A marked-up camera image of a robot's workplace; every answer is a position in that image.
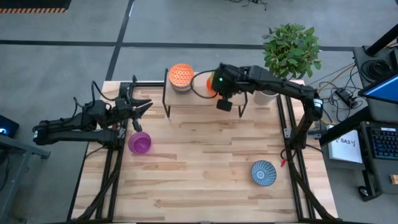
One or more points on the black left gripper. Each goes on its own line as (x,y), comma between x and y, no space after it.
(126,110)

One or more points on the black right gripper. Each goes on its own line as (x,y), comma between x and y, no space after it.
(228,84)

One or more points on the purple plastic bowl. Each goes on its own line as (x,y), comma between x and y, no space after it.
(140,143)

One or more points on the orange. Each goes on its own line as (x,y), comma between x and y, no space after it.
(181,74)

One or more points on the blue radial striped bowl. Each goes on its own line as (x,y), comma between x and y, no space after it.
(263,173)

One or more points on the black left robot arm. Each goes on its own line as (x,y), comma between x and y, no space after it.
(77,135)

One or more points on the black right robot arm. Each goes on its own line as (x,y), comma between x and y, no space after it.
(280,85)

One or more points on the wooden shelf with black legs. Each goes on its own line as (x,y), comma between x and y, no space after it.
(186,99)

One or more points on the white plant pot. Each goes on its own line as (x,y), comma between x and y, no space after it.
(264,99)

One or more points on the green leafy plant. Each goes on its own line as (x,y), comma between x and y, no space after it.
(290,49)

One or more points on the red tag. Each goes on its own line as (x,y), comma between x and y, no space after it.
(283,162)

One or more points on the black power adapter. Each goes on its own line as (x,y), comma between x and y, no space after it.
(343,96)

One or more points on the black diagonal stand beam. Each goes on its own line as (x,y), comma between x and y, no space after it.
(345,127)

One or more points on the grey metal desk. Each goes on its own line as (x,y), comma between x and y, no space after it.
(18,149)

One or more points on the grey equipment cart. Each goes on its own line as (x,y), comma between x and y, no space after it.
(360,90)

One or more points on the black device with blue light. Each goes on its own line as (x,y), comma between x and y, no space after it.
(7,126)

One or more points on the white labelled box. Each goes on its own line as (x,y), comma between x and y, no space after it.
(345,152)

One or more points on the laptop screen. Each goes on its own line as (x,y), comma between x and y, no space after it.
(384,90)

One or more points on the black stand pole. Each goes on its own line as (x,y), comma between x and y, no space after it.
(382,40)

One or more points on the black backlit keyboard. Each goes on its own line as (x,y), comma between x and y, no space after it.
(385,143)

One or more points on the black computer mouse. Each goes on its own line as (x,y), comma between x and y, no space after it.
(363,191)

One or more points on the grey desk with keyboard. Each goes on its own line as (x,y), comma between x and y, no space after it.
(376,174)

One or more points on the small wooden block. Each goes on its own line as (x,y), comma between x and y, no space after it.
(395,179)

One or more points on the black aluminium rig frame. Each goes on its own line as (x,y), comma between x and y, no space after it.
(146,83)

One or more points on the silver metal bracket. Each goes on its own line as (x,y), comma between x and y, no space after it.
(287,133)

